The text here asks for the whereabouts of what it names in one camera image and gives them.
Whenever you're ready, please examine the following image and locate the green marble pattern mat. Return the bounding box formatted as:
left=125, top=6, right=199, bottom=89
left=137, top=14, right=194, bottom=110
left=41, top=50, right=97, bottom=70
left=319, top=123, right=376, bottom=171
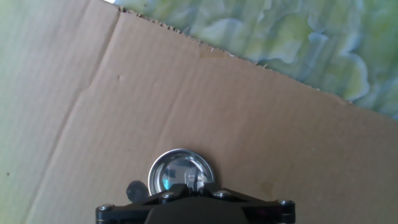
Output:
left=113, top=0, right=398, bottom=122

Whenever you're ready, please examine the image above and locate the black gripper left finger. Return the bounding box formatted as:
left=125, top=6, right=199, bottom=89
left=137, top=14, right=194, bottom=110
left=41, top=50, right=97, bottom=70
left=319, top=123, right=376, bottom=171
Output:
left=95, top=183, right=195, bottom=224

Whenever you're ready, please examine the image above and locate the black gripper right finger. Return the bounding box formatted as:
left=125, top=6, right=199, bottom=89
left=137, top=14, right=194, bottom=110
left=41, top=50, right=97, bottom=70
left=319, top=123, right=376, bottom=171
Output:
left=195, top=182, right=295, bottom=224

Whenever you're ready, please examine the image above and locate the black round marker dot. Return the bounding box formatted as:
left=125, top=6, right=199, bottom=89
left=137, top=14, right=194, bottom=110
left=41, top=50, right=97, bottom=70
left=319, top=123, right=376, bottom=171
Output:
left=126, top=180, right=150, bottom=203

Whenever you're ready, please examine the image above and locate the brown cardboard sheet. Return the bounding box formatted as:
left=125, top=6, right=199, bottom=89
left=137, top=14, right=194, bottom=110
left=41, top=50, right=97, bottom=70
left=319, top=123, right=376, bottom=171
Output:
left=0, top=0, right=398, bottom=224

